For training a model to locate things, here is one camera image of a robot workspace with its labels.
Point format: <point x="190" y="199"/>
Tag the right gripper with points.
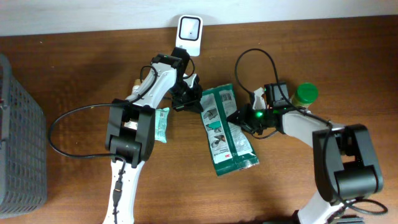
<point x="242" y="120"/>

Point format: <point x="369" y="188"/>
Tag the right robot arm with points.
<point x="347" y="169"/>

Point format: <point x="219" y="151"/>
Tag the white barcode scanner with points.
<point x="189" y="33"/>

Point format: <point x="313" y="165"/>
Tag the grey plastic mesh basket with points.
<point x="23" y="148"/>

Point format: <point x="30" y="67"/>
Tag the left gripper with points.
<point x="186" y="101"/>

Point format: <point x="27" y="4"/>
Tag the white cream tube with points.
<point x="135" y="89"/>

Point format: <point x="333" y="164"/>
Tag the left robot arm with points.
<point x="131" y="126"/>

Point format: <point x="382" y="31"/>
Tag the teal tissue packet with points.
<point x="161" y="116"/>

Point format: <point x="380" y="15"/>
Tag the green lid small jar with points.
<point x="305" y="95"/>

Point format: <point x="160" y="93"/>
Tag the green 3M gloves packet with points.
<point x="229" y="147"/>

